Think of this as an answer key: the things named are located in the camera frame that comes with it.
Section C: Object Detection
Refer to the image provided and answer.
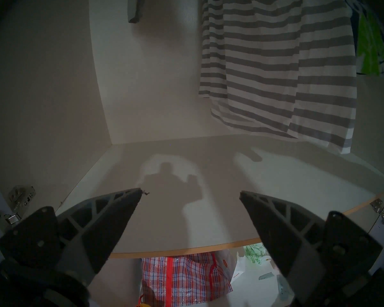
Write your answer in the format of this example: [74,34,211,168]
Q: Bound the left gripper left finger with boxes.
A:
[0,187,143,278]

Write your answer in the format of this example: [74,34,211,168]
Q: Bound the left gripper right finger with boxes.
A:
[239,191,384,305]

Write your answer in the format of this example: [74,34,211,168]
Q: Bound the grey white striped shirt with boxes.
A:
[198,0,358,155]

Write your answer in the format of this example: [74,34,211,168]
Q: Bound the tropical leaf print shorts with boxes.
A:
[341,0,384,76]

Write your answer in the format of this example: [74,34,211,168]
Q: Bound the white beige wardrobe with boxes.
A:
[0,0,384,307]

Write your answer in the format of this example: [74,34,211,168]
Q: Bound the grey comb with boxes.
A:
[258,268,277,282]

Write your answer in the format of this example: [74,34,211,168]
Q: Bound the grey blue small pouch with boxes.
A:
[276,274,293,302]

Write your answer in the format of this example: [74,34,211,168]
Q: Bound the green white plastic bag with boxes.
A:
[243,242,269,266]

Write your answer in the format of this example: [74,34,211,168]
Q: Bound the silver door hinge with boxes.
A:
[0,185,36,225]
[370,199,384,224]

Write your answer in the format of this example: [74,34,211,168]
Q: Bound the red plaid woven bag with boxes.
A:
[141,250,233,307]

